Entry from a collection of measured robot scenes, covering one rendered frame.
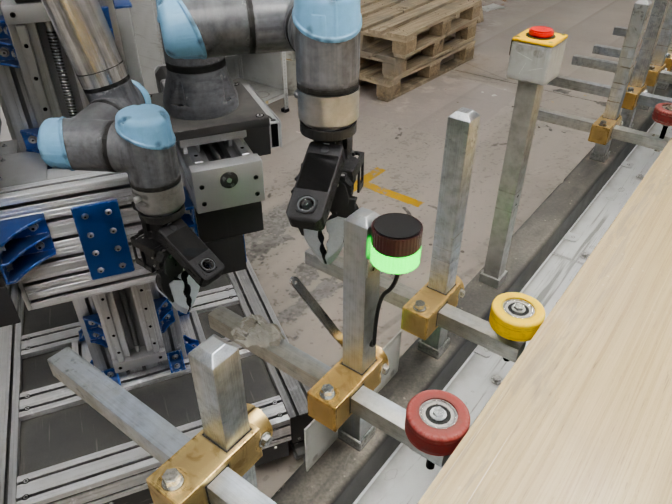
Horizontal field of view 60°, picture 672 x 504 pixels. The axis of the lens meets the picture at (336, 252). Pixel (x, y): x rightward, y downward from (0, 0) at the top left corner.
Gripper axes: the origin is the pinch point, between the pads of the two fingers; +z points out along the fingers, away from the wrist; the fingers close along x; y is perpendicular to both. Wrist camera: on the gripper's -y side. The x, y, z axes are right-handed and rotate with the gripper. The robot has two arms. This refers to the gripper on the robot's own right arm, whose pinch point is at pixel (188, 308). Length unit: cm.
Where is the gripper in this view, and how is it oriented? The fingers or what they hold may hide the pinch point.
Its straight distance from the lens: 105.3
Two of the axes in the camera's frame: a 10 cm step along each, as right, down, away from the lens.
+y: -8.0, -3.5, 4.9
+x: -6.1, 4.6, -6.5
